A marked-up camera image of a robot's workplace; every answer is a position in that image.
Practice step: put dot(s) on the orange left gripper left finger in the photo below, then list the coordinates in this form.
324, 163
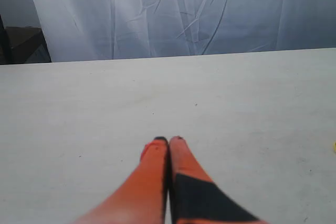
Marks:
142, 197

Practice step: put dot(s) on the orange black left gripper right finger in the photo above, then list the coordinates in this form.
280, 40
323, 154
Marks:
195, 198

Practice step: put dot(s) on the white backdrop curtain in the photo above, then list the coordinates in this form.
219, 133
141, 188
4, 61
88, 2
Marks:
78, 30

